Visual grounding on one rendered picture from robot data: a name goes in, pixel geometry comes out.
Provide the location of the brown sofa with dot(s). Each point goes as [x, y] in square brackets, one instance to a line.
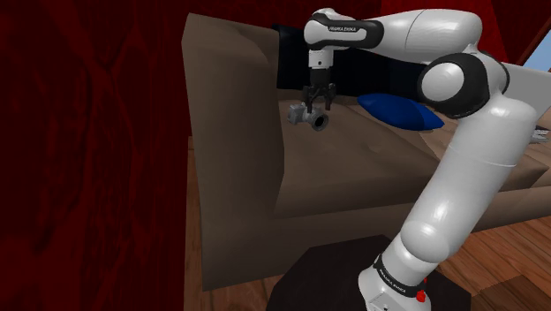
[335, 172]

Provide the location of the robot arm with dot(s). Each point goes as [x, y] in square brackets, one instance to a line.
[469, 172]

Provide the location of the blue cushion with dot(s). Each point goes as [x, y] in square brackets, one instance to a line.
[400, 112]

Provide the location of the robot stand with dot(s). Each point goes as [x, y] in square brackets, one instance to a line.
[318, 280]

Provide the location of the window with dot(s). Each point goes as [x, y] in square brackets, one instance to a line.
[541, 58]

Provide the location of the grey camera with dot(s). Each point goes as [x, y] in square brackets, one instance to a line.
[319, 121]

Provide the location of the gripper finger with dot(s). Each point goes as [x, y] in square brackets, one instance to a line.
[308, 98]
[330, 95]

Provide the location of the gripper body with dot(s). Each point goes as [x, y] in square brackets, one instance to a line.
[319, 77]

